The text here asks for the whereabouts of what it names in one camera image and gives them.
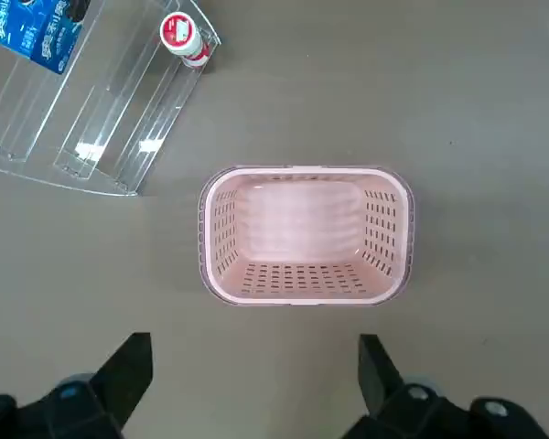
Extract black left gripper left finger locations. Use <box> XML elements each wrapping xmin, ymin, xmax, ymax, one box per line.
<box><xmin>0</xmin><ymin>332</ymin><xmax>154</xmax><ymax>439</ymax></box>

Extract clear curved acrylic shelf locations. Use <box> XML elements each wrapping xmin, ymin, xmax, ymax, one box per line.
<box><xmin>0</xmin><ymin>0</ymin><xmax>223</xmax><ymax>198</ymax></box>

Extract pink plastic basket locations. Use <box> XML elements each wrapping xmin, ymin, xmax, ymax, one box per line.
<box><xmin>196</xmin><ymin>163</ymin><xmax>416</xmax><ymax>308</ymax></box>

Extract blue cookie box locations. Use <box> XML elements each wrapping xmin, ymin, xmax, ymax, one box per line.
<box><xmin>0</xmin><ymin>0</ymin><xmax>92</xmax><ymax>77</ymax></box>

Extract small red white bottle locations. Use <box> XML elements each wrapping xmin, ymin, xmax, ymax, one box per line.
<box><xmin>158</xmin><ymin>12</ymin><xmax>211</xmax><ymax>69</ymax></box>

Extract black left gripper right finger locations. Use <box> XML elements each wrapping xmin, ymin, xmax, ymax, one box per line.
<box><xmin>347</xmin><ymin>333</ymin><xmax>549</xmax><ymax>439</ymax></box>

